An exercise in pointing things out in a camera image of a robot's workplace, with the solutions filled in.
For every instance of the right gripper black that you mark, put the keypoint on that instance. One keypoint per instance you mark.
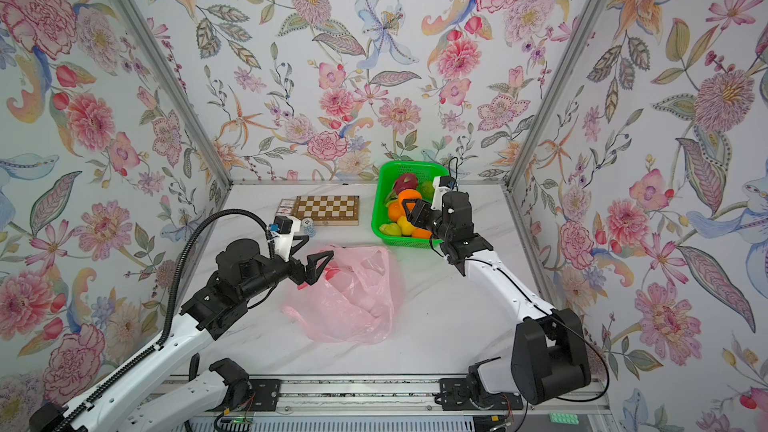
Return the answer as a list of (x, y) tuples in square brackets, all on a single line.
[(421, 214)]

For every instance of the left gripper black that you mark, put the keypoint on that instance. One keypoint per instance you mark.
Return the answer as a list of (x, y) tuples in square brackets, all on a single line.
[(310, 276)]

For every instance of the orange fruit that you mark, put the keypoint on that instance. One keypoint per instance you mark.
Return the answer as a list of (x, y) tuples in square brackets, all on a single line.
[(408, 197), (394, 211), (421, 233)]

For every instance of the yellow lemon fruit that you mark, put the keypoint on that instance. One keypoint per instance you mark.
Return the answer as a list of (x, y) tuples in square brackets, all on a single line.
[(406, 228)]

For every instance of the green pear fruit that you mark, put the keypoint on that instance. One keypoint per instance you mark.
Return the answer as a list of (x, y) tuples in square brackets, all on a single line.
[(390, 230)]

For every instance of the red dragon fruit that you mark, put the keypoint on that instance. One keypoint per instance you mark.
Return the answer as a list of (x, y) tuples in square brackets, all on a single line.
[(406, 181)]

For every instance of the pink plastic bag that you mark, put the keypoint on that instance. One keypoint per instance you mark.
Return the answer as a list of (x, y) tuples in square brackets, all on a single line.
[(356, 299)]

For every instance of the round green lime fruit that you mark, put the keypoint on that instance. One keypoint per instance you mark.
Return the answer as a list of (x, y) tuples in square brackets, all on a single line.
[(426, 190)]

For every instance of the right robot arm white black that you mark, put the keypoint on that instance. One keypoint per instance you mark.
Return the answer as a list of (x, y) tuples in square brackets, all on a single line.
[(549, 357)]

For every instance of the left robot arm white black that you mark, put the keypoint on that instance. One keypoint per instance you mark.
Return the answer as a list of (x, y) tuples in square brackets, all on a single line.
[(202, 320)]

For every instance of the small blue white cup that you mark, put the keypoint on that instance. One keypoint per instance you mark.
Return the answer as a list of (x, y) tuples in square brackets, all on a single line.
[(308, 227)]

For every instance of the wooden chessboard box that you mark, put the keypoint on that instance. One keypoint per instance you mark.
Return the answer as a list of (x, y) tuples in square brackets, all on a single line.
[(328, 210)]

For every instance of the small card box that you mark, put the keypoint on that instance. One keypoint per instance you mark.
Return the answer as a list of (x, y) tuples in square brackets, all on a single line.
[(286, 207)]

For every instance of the green plastic basket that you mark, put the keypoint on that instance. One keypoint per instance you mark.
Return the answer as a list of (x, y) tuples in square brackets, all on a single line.
[(389, 172)]

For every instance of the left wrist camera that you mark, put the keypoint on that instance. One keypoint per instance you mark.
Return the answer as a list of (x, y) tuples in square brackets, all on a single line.
[(283, 231)]

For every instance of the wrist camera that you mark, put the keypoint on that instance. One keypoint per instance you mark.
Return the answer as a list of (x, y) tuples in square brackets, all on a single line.
[(441, 185), (283, 231)]

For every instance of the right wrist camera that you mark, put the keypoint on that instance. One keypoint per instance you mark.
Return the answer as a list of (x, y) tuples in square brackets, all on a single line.
[(441, 185)]

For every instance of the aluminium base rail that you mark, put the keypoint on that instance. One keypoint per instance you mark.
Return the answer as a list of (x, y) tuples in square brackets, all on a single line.
[(408, 394)]

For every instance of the right aluminium corner post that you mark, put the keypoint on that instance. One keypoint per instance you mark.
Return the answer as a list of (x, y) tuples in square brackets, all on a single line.
[(560, 80)]

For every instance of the aluminium corner post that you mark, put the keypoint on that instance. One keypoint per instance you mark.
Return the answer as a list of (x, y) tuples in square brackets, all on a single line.
[(560, 80), (166, 78)]

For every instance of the left aluminium corner post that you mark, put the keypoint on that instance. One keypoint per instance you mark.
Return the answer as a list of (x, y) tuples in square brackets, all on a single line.
[(166, 78)]

